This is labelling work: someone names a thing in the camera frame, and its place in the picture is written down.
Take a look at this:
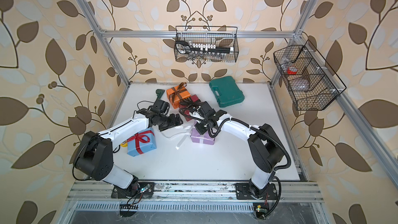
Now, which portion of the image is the orange gift box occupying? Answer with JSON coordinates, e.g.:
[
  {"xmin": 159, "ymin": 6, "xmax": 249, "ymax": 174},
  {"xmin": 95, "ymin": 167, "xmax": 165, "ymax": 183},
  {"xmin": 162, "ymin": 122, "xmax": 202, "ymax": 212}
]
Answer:
[{"xmin": 166, "ymin": 83, "xmax": 192, "ymax": 110}]

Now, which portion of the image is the black corrugated cable conduit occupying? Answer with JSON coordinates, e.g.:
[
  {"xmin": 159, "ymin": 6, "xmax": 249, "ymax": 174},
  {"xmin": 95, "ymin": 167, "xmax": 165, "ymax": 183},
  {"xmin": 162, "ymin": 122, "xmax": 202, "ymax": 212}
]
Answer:
[{"xmin": 178, "ymin": 108, "xmax": 292, "ymax": 218}]

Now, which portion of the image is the aluminium front rail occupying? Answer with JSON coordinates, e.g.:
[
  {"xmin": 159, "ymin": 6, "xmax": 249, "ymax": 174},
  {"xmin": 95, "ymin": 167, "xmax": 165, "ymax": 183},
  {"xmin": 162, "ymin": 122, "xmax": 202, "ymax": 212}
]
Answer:
[{"xmin": 66, "ymin": 180, "xmax": 324, "ymax": 203}]

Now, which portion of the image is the black wire basket right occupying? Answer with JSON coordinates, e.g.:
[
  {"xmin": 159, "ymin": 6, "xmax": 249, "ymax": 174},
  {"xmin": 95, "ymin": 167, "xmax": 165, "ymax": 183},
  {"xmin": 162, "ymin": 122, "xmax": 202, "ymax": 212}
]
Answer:
[{"xmin": 273, "ymin": 40, "xmax": 347, "ymax": 111}]

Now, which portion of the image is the blue gift box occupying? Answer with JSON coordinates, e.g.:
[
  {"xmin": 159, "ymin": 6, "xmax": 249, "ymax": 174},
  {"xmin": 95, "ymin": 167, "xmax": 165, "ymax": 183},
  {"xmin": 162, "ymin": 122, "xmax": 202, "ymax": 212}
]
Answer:
[{"xmin": 126, "ymin": 127, "xmax": 158, "ymax": 158}]

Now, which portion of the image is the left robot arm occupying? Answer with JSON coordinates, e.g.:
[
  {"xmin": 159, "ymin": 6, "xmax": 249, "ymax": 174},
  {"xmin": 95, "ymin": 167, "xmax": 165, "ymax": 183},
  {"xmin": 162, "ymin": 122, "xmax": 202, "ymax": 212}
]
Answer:
[{"xmin": 72, "ymin": 100, "xmax": 183, "ymax": 189}]

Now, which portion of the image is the black wire basket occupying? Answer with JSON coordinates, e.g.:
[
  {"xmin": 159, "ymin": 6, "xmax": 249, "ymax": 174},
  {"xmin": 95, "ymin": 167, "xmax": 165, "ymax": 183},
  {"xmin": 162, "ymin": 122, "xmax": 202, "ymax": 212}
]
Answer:
[
  {"xmin": 273, "ymin": 40, "xmax": 347, "ymax": 111},
  {"xmin": 174, "ymin": 25, "xmax": 239, "ymax": 64}
]

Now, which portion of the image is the black wire basket back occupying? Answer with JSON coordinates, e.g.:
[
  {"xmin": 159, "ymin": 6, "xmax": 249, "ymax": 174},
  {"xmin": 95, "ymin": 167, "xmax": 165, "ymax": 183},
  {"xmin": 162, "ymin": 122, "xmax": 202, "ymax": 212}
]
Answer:
[{"xmin": 174, "ymin": 25, "xmax": 239, "ymax": 64}]

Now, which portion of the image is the black printed ribbon bow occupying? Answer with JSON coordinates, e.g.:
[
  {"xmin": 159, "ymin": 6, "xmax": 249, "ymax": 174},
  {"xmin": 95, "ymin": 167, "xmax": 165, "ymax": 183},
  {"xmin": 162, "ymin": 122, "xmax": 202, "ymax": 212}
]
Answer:
[{"xmin": 179, "ymin": 97, "xmax": 201, "ymax": 116}]

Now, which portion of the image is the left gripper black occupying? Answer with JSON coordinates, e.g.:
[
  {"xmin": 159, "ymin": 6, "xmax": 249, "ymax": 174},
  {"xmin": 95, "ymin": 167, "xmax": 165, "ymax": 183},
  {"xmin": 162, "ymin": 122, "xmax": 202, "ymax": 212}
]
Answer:
[{"xmin": 158, "ymin": 113, "xmax": 184, "ymax": 130}]

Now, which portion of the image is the green plastic tool case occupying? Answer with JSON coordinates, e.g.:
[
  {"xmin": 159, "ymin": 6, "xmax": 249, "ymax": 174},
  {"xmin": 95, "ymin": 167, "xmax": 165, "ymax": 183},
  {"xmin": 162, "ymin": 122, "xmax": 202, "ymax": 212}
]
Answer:
[{"xmin": 209, "ymin": 76, "xmax": 245, "ymax": 108}]

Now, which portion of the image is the socket set rail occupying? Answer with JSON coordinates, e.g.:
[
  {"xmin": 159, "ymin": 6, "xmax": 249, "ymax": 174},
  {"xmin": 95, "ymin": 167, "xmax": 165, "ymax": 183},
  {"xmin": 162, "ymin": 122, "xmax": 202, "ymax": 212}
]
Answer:
[{"xmin": 174, "ymin": 40, "xmax": 235, "ymax": 55}]

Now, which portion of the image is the brown ribbon bow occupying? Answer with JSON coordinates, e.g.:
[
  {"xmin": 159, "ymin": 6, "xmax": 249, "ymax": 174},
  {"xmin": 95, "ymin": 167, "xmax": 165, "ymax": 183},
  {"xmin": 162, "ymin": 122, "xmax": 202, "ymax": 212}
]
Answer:
[{"xmin": 169, "ymin": 82, "xmax": 189, "ymax": 104}]

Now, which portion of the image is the white ribbon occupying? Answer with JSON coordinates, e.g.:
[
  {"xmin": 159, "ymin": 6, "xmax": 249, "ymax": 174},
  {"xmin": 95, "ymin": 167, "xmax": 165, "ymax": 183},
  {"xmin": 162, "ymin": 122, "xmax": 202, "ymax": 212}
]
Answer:
[{"xmin": 160, "ymin": 124, "xmax": 194, "ymax": 150}]

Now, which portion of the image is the purple gift box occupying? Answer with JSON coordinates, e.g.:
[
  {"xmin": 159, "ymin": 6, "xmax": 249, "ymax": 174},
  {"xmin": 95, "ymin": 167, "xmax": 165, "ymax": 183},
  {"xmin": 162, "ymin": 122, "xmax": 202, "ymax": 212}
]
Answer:
[{"xmin": 190, "ymin": 128, "xmax": 215, "ymax": 145}]

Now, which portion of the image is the dark red gift box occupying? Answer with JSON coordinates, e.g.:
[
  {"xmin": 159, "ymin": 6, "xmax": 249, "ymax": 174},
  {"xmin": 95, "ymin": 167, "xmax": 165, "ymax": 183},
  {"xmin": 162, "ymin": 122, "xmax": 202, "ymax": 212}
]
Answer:
[{"xmin": 179, "ymin": 94, "xmax": 200, "ymax": 122}]

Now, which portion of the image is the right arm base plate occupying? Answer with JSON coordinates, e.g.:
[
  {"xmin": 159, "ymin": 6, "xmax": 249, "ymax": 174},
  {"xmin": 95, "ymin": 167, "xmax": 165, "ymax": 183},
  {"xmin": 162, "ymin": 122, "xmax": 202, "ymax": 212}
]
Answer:
[{"xmin": 234, "ymin": 181, "xmax": 278, "ymax": 201}]

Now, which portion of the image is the red ribbon bow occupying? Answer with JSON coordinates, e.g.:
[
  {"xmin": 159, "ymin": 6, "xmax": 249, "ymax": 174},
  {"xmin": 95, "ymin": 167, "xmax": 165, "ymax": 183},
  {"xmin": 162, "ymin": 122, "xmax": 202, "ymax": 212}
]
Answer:
[{"xmin": 127, "ymin": 132, "xmax": 155, "ymax": 155}]

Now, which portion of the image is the red object in basket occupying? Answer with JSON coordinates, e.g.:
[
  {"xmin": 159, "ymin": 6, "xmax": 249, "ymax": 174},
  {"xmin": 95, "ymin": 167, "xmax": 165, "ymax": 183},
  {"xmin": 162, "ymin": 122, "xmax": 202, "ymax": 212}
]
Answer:
[{"xmin": 287, "ymin": 66, "xmax": 298, "ymax": 75}]

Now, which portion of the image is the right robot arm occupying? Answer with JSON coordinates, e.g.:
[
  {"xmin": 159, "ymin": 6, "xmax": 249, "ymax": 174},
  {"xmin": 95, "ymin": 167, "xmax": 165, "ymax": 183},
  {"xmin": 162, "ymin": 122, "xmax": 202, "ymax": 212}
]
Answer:
[{"xmin": 189, "ymin": 102, "xmax": 292, "ymax": 199}]

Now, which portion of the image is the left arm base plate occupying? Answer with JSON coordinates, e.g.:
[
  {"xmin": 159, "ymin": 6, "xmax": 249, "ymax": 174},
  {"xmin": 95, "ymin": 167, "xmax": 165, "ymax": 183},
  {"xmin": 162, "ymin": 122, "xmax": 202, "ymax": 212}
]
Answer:
[{"xmin": 111, "ymin": 181, "xmax": 155, "ymax": 199}]

